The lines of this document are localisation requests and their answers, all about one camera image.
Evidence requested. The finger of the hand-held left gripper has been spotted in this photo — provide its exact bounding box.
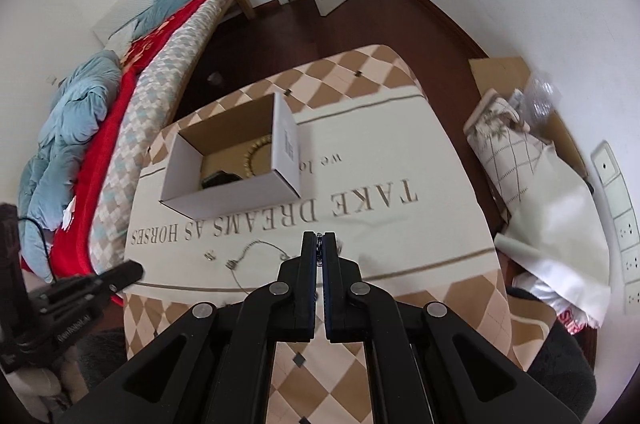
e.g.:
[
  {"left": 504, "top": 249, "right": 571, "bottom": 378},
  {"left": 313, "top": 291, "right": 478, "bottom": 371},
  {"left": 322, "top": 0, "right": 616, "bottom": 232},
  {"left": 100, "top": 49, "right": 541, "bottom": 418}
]
[{"left": 29, "top": 260, "right": 146, "bottom": 311}]

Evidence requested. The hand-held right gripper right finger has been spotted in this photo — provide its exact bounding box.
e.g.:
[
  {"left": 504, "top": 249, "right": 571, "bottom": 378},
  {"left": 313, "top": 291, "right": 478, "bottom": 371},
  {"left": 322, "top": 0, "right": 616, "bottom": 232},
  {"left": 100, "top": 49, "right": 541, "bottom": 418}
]
[{"left": 323, "top": 231, "right": 585, "bottom": 424}]

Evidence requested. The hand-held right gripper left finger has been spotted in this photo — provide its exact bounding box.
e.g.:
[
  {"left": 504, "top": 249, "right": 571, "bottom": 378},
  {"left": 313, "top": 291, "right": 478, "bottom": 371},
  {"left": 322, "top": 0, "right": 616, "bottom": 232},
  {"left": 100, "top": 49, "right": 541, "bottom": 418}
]
[{"left": 52, "top": 231, "right": 319, "bottom": 424}]

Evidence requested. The silver chain necklace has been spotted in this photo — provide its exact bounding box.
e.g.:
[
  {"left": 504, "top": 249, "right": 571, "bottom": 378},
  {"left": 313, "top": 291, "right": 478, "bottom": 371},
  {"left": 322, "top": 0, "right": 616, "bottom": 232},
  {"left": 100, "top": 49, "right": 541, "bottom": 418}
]
[{"left": 226, "top": 240, "right": 347, "bottom": 298}]

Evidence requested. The white cardboard box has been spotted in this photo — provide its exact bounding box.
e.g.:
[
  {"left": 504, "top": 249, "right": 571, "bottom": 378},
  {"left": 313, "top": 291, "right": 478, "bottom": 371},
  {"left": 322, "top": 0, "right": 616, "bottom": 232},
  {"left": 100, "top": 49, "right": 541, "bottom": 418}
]
[{"left": 159, "top": 91, "right": 304, "bottom": 221}]

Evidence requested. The dark jewelry item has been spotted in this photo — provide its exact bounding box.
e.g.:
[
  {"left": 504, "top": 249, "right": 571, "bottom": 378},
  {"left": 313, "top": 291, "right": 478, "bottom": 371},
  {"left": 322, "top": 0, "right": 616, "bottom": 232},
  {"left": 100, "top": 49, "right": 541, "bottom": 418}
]
[{"left": 200, "top": 171, "right": 242, "bottom": 191}]

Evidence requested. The person's left hand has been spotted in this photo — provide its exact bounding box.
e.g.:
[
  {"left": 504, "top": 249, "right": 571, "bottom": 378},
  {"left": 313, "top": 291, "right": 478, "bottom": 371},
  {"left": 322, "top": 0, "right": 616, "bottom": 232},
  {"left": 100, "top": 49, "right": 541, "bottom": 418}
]
[{"left": 7, "top": 346, "right": 68, "bottom": 417}]

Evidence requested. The dark fuzzy cloth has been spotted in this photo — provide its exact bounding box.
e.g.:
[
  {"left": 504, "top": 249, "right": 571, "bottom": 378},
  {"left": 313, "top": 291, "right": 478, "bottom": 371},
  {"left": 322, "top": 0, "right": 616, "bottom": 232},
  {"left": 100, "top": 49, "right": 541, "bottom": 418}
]
[
  {"left": 62, "top": 328, "right": 132, "bottom": 405},
  {"left": 504, "top": 286, "right": 597, "bottom": 421}
]

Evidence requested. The beige checkered printed tablecloth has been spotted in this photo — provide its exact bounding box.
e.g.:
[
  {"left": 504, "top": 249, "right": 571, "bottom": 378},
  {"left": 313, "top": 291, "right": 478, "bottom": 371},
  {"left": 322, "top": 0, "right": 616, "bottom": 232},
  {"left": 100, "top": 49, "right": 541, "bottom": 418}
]
[{"left": 122, "top": 44, "right": 517, "bottom": 424}]

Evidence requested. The bed with red blanket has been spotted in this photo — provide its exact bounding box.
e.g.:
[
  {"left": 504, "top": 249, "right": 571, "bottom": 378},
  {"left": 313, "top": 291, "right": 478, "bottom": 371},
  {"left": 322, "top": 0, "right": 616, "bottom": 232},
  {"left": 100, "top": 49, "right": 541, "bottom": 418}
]
[{"left": 19, "top": 0, "right": 226, "bottom": 283}]

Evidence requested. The checkered bed sheet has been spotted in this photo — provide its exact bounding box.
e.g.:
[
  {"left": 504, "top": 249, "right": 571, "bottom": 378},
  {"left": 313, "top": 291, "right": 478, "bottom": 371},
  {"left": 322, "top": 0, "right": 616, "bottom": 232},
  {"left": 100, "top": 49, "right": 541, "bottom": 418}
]
[{"left": 87, "top": 0, "right": 237, "bottom": 276}]

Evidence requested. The patterned beige pillow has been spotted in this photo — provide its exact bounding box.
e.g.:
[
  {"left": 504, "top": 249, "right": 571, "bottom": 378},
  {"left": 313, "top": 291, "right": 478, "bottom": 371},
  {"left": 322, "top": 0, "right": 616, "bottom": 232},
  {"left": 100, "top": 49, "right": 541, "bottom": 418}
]
[{"left": 462, "top": 89, "right": 557, "bottom": 216}]

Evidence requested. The white cloth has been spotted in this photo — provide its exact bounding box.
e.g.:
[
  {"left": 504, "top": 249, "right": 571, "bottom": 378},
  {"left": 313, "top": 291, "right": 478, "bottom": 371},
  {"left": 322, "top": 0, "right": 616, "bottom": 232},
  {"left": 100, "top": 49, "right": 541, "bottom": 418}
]
[{"left": 494, "top": 144, "right": 614, "bottom": 331}]

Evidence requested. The flat brown cardboard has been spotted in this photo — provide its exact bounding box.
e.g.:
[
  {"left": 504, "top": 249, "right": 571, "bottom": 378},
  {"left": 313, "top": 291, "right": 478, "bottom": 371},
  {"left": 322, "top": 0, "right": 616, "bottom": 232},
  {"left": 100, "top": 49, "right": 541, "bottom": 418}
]
[{"left": 467, "top": 56, "right": 589, "bottom": 225}]

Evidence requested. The red and white bag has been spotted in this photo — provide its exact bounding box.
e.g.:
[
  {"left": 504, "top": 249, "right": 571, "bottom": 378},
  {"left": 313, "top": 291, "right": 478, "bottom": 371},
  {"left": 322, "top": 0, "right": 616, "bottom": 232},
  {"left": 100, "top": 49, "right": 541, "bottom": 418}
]
[{"left": 520, "top": 274, "right": 587, "bottom": 336}]

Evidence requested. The clear plastic bag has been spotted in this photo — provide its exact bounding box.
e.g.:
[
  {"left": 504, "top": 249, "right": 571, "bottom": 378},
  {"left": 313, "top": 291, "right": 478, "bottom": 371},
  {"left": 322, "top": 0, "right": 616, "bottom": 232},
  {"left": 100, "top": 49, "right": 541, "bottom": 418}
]
[{"left": 514, "top": 73, "right": 562, "bottom": 131}]

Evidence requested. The white power strip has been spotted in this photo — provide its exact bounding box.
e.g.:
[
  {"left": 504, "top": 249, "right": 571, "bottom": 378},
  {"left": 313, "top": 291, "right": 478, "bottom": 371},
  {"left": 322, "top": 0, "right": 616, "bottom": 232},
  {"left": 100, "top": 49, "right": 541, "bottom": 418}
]
[{"left": 591, "top": 141, "right": 640, "bottom": 318}]

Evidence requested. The black cable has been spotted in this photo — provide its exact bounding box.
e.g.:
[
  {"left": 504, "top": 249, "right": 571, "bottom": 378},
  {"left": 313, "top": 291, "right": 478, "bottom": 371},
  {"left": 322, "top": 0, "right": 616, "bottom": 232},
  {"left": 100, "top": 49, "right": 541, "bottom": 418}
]
[{"left": 19, "top": 215, "right": 57, "bottom": 282}]

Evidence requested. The gold beaded bracelet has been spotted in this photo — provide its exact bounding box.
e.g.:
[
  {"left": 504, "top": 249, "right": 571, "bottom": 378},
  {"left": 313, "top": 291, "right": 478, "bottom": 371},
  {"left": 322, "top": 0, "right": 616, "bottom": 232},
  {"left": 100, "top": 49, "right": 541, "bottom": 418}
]
[{"left": 240, "top": 135, "right": 275, "bottom": 181}]

